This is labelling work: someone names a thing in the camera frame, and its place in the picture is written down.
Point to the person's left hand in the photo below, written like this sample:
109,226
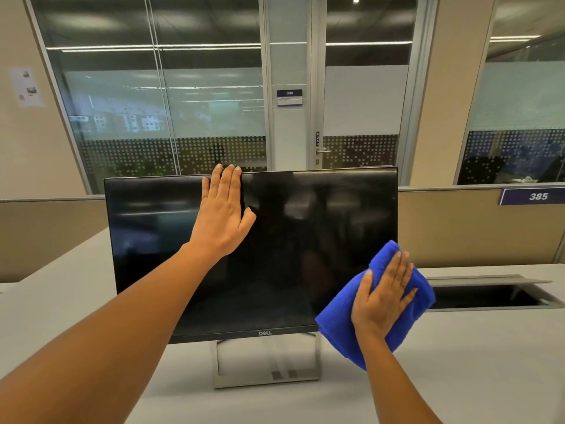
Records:
220,220

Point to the person's right hand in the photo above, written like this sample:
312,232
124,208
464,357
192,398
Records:
379,304

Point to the blue microfibre cloth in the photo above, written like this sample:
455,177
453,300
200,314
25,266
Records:
340,322

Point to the black Dell monitor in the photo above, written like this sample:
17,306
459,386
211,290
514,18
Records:
300,242

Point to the person's left forearm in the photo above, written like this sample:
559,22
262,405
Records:
97,348

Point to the person's right forearm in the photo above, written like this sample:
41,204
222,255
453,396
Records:
393,384

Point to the green potted plant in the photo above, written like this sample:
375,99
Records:
132,168

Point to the beige partition panel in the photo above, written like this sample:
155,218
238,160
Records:
476,234
53,238

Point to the blue white room sign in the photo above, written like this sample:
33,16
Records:
290,97

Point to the dotted frosted glass window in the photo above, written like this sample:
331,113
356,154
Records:
132,105
516,97

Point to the blue number label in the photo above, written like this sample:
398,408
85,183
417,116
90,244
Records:
538,196

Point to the white paper notice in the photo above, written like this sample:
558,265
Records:
26,87

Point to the glass door silver frame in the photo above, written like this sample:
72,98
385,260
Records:
366,97

